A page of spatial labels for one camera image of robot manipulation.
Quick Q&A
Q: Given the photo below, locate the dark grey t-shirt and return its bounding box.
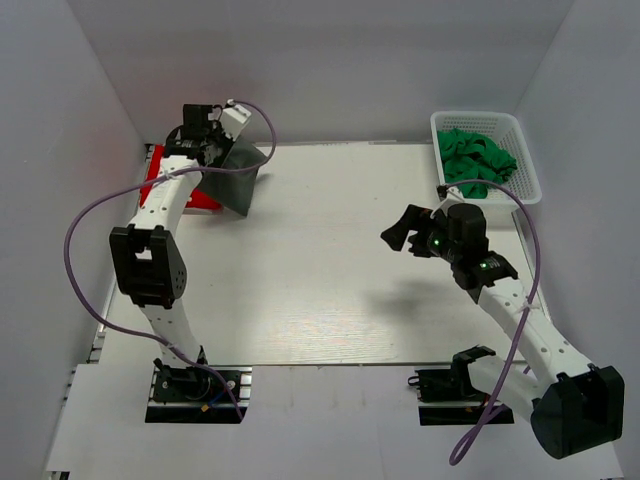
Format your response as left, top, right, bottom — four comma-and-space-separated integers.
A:
197, 138, 266, 217

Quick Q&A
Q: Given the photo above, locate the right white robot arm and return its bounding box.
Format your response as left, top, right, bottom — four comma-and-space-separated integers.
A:
381, 204, 625, 459

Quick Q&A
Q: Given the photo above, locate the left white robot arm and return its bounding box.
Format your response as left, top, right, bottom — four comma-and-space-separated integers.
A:
109, 104, 222, 379

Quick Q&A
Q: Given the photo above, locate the folded red t-shirt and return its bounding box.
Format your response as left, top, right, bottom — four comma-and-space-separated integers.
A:
138, 144, 224, 214

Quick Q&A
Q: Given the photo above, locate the crumpled green t-shirt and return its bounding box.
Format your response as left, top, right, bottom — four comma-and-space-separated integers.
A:
437, 128, 518, 185

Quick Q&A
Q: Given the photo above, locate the white plastic mesh basket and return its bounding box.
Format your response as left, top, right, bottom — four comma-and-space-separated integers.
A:
431, 111, 542, 217

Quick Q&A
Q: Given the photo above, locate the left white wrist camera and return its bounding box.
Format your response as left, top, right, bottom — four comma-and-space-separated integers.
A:
219, 99, 252, 142

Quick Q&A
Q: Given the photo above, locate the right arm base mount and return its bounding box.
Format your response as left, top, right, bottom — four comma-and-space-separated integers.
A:
407, 368, 489, 427

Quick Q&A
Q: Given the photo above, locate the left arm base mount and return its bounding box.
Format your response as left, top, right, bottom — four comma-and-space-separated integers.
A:
145, 367, 252, 425

